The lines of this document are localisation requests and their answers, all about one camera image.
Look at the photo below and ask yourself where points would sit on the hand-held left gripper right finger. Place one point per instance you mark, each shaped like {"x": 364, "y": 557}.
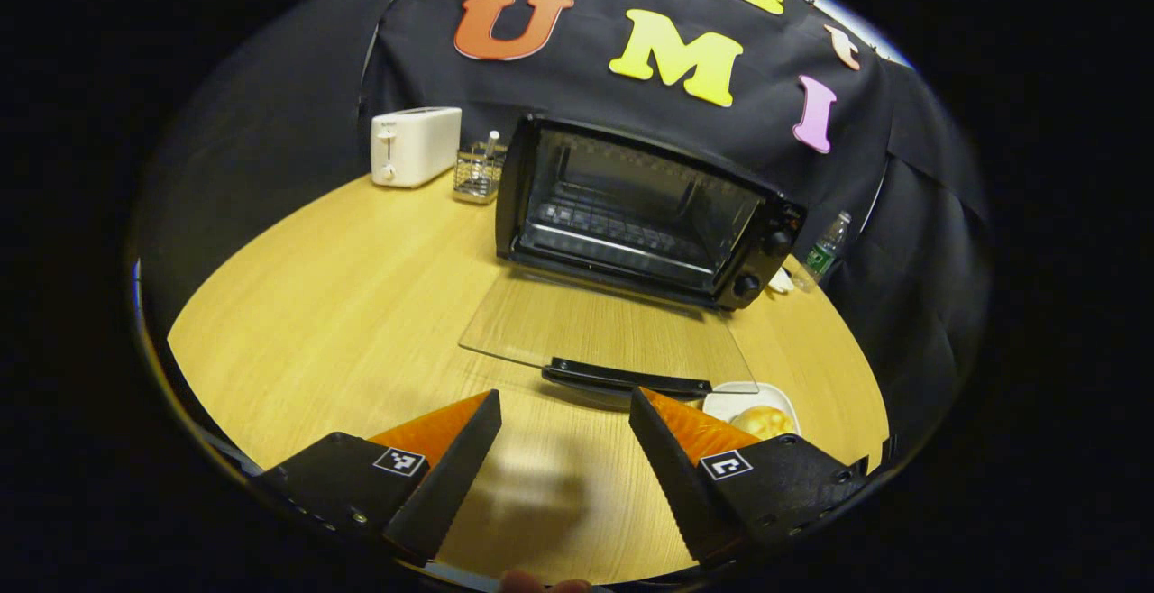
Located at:
{"x": 676, "y": 476}

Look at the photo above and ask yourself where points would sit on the black electric oven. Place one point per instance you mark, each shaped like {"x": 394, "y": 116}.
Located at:
{"x": 631, "y": 232}

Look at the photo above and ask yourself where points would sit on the golden bread roll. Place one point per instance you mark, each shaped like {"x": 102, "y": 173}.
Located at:
{"x": 766, "y": 420}

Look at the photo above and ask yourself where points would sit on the white toaster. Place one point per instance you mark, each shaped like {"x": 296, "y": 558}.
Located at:
{"x": 415, "y": 147}

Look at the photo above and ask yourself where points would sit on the green label water bottle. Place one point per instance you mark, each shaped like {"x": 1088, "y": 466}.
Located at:
{"x": 825, "y": 255}

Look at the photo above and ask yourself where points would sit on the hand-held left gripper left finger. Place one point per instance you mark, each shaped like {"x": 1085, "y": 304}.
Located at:
{"x": 455, "y": 476}

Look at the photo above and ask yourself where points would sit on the small white device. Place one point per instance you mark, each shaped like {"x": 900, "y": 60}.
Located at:
{"x": 781, "y": 281}

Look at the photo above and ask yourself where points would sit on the black backdrop cloth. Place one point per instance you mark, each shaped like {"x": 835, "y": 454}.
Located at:
{"x": 631, "y": 97}

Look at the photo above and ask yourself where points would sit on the white plate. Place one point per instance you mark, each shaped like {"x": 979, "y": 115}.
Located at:
{"x": 721, "y": 402}

